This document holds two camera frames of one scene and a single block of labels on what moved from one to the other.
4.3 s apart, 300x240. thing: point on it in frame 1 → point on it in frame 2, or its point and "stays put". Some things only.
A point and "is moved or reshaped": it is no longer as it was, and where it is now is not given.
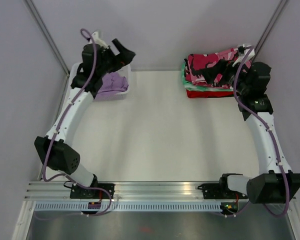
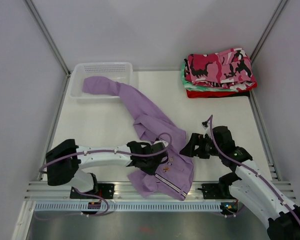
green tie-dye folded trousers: x=187 y=87 stays put
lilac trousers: x=112 y=83 is moved or reshaped
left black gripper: x=126 y=56 → x=151 y=171
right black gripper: x=210 y=74 → x=195 y=139
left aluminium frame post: x=45 y=32 stays put
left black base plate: x=78 y=192 stays put
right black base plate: x=220 y=191 stays put
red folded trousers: x=195 y=94 stays put
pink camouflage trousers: x=194 y=63 stays put
